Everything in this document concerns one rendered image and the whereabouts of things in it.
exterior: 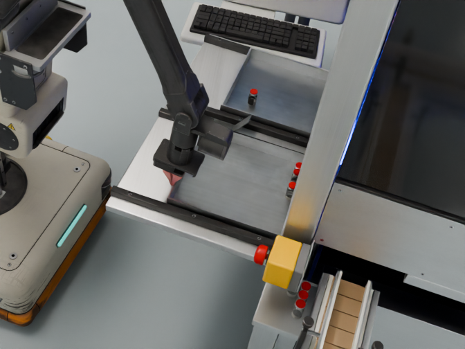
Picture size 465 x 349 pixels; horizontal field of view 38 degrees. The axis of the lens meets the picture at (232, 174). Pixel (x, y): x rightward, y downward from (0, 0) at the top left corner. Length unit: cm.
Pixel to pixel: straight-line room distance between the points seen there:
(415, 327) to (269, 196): 44
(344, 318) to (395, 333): 21
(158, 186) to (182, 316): 90
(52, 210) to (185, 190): 82
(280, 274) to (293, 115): 60
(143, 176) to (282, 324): 48
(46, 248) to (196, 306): 57
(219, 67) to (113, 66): 139
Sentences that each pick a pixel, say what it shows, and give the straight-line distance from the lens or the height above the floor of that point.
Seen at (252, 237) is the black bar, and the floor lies 90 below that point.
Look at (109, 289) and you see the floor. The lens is 244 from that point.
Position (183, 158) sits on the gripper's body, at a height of 102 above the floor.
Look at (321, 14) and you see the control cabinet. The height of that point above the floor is 83.
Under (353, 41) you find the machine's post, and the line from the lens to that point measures 102.
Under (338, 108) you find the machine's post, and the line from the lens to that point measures 110.
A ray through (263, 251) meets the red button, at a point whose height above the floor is 101.
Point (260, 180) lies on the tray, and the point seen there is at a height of 88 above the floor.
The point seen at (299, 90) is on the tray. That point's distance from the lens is 187.
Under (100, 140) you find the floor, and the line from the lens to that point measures 289.
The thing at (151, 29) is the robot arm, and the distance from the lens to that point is 124.
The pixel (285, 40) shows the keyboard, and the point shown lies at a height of 83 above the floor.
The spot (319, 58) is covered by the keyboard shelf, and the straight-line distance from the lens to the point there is 212.
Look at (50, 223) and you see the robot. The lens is 227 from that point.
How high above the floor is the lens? 209
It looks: 49 degrees down
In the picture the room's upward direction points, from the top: 10 degrees clockwise
